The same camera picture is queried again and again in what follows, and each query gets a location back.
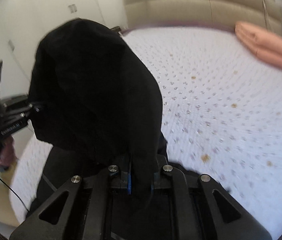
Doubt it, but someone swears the black cable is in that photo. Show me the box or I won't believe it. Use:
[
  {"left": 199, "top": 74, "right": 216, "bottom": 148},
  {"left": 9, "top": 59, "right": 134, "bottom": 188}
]
[{"left": 0, "top": 152, "right": 30, "bottom": 213}]

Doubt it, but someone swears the beige padded headboard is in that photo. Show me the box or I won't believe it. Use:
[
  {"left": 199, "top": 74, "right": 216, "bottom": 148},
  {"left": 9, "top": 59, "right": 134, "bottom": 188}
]
[{"left": 123, "top": 0, "right": 282, "bottom": 35}]

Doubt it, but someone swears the person's left hand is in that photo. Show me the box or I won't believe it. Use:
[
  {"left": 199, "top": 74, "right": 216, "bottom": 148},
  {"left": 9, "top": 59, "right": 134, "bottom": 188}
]
[{"left": 0, "top": 136, "right": 16, "bottom": 168}]

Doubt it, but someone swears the bed with floral white sheet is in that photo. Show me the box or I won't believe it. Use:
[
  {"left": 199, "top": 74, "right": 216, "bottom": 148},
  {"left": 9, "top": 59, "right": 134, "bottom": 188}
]
[{"left": 10, "top": 27, "right": 282, "bottom": 239}]

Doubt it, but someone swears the folded pink blanket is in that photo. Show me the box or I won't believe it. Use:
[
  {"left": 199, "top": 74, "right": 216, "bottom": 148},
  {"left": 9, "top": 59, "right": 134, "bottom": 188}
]
[{"left": 235, "top": 21, "right": 282, "bottom": 69}]

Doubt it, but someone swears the black hooded jacket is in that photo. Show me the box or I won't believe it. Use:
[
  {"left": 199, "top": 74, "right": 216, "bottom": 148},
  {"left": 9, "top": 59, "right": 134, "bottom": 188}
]
[{"left": 25, "top": 18, "right": 231, "bottom": 221}]

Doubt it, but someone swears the white wardrobe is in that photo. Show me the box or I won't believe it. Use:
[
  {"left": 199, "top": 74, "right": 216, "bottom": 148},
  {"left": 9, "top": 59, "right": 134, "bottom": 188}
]
[{"left": 0, "top": 0, "right": 127, "bottom": 97}]

